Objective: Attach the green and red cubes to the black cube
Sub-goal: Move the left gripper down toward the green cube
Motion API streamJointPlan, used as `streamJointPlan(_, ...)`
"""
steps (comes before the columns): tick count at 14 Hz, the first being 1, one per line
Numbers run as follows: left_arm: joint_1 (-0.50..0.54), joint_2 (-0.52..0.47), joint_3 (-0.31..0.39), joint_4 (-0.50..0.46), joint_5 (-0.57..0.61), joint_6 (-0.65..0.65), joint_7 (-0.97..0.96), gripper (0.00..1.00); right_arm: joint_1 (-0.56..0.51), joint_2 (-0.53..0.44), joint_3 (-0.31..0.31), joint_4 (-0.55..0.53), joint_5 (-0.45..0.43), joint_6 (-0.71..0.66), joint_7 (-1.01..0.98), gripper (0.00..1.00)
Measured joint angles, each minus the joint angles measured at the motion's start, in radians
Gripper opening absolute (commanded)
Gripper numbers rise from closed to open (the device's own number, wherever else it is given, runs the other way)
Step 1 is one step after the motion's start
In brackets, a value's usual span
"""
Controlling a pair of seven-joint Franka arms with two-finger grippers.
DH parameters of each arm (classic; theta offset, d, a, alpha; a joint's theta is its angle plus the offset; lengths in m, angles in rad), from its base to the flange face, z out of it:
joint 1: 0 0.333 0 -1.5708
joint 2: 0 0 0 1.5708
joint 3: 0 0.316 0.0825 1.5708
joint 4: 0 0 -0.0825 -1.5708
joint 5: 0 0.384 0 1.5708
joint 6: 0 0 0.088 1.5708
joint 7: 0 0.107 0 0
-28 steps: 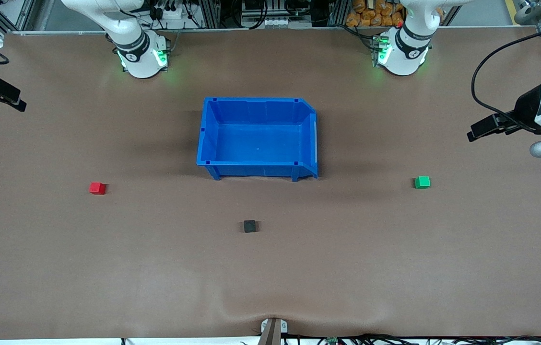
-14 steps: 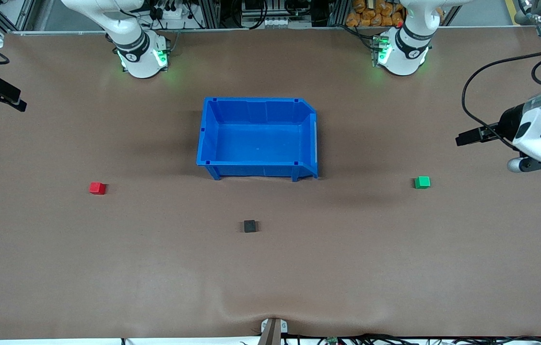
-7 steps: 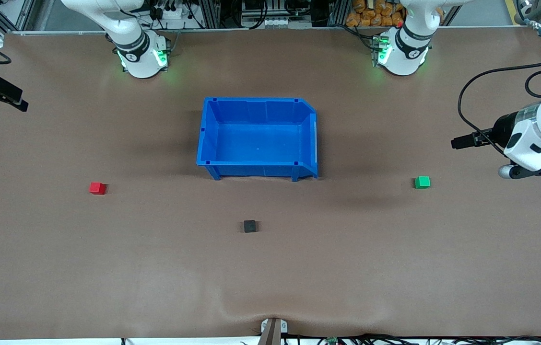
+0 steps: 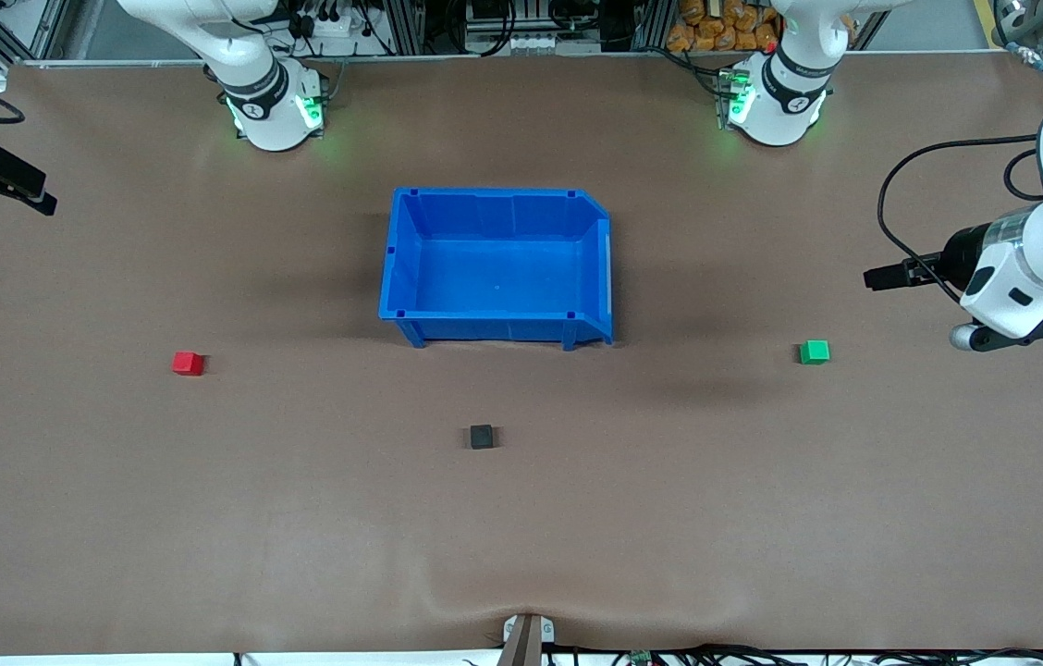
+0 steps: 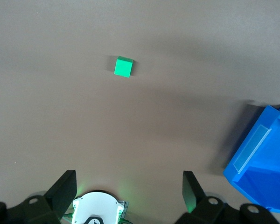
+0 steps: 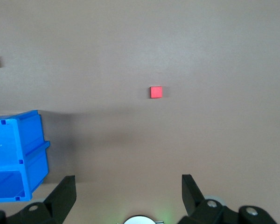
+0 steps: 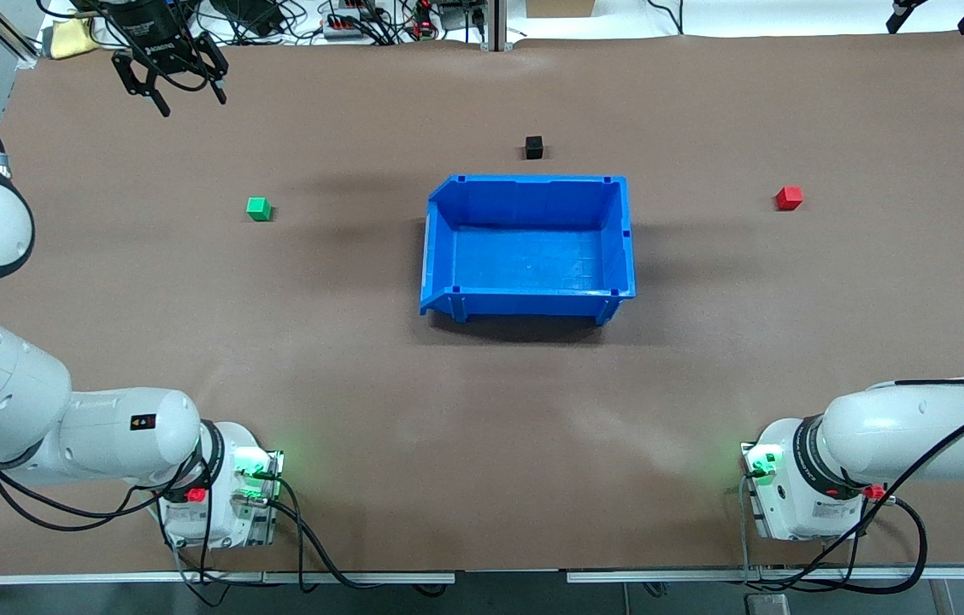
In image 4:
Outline blue plastic storage bin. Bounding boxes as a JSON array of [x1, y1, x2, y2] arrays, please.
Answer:
[[379, 188, 615, 351]]

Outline orange snack bags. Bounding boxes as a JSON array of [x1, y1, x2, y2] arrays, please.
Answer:
[[667, 0, 779, 53]]

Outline black cable bundle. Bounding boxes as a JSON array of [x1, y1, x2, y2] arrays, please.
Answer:
[[461, 643, 1043, 666]]

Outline aluminium frame post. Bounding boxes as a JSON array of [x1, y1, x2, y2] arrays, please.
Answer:
[[630, 0, 670, 49], [389, 0, 425, 55]]

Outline white terminal strip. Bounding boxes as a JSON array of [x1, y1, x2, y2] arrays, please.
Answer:
[[475, 32, 561, 53]]

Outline camera stand post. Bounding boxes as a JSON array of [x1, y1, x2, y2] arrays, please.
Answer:
[[502, 612, 556, 666]]

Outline white power strip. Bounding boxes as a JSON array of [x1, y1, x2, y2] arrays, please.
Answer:
[[295, 7, 374, 40]]

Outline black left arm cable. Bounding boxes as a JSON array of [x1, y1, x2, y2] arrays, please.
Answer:
[[877, 136, 1043, 306]]

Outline brown table mat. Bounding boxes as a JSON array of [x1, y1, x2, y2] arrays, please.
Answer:
[[0, 51, 1043, 658]]

